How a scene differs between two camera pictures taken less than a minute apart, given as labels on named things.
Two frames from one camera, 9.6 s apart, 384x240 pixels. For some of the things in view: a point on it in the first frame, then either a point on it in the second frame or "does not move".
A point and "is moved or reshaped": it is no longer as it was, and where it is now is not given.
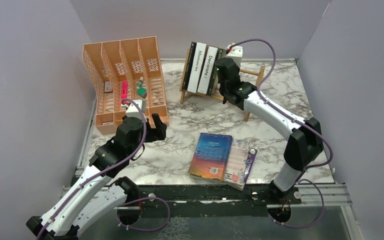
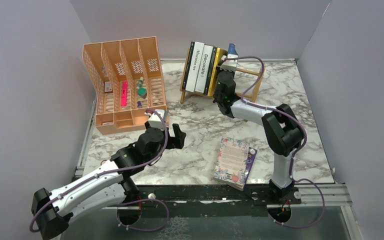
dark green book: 221,54 is moved or reshaped
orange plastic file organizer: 124,69 does not move
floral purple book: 239,163 does not move
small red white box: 107,87 does not move
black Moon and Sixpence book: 189,65 does not move
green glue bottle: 141,91 does not move
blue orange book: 210,157 to 232,51
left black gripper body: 153,134 to 174,142
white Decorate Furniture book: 207,69 is moved or reshaped
